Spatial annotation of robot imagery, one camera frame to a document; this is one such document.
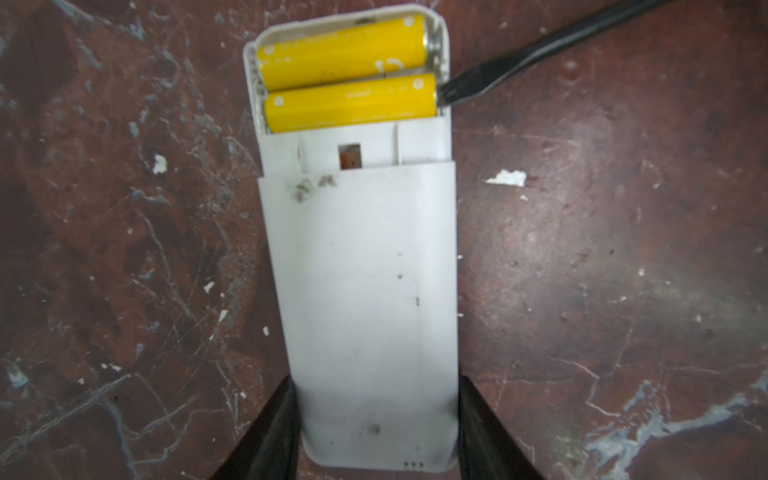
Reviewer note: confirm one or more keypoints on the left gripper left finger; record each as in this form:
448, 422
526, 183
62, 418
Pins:
269, 450

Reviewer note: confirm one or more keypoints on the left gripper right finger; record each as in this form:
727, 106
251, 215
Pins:
485, 448

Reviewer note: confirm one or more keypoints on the white remote control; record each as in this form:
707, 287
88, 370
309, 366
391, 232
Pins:
362, 236

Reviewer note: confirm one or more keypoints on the red handled screwdriver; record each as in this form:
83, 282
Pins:
483, 77

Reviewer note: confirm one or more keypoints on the yellow battery inner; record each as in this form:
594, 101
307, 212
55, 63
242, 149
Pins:
372, 101

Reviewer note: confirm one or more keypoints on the yellow battery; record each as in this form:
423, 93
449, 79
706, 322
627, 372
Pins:
344, 55
372, 101

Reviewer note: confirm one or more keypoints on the yellow battery outer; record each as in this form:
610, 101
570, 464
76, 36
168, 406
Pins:
344, 55

